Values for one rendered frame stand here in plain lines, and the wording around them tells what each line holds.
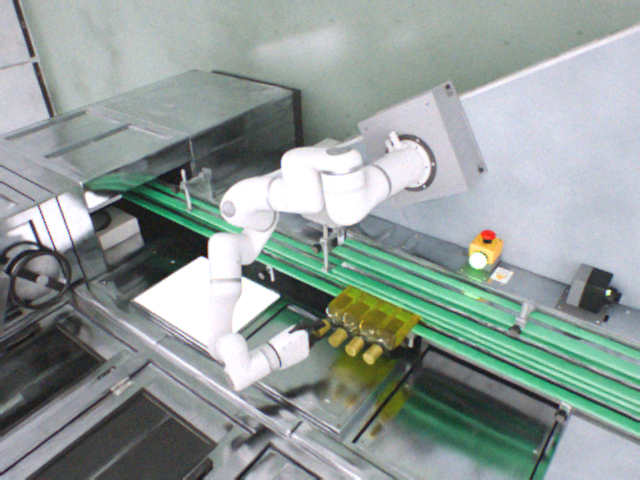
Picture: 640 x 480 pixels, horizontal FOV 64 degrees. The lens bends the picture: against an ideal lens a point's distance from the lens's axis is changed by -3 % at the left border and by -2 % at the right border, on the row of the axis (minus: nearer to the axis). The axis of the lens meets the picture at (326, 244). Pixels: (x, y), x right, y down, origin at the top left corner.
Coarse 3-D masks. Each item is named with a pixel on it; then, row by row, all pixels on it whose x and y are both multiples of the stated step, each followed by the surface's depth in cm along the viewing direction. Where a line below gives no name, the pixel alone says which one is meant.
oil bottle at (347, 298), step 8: (352, 288) 157; (344, 296) 154; (352, 296) 154; (360, 296) 155; (336, 304) 151; (344, 304) 151; (352, 304) 152; (328, 312) 150; (336, 312) 149; (344, 312) 150; (336, 320) 150
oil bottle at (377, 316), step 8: (384, 304) 151; (392, 304) 151; (376, 312) 149; (384, 312) 149; (392, 312) 149; (368, 320) 146; (376, 320) 146; (384, 320) 146; (360, 328) 145; (368, 328) 144; (376, 328) 144; (368, 336) 144; (376, 336) 145
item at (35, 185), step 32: (0, 160) 194; (0, 192) 174; (32, 192) 172; (64, 192) 173; (0, 224) 159; (32, 224) 169; (64, 224) 177; (0, 256) 164; (64, 256) 181; (96, 256) 191
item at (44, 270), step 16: (32, 256) 166; (48, 256) 175; (16, 272) 163; (32, 272) 168; (48, 272) 177; (16, 288) 169; (32, 288) 174; (48, 288) 179; (64, 288) 179; (48, 304) 176
